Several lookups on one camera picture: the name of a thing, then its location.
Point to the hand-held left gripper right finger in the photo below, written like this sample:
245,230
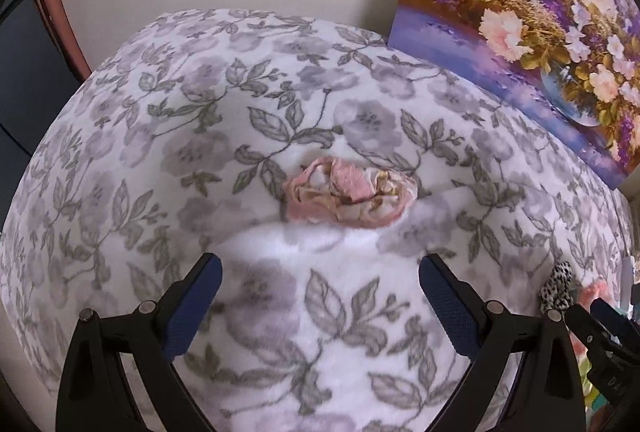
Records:
447,307

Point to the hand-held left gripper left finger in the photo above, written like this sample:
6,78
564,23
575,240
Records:
192,307

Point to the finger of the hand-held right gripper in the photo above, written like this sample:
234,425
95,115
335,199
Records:
612,319
582,324

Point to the pink floral scrunchie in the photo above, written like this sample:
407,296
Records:
350,192

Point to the dark cabinet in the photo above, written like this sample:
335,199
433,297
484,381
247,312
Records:
25,87

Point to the leopard print scrunchie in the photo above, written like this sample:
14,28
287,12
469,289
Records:
556,287

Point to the grey floral blanket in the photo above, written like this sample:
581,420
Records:
300,112

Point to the floral painting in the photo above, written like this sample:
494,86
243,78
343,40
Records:
525,12

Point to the red-brown board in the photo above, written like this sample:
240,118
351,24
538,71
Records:
62,27

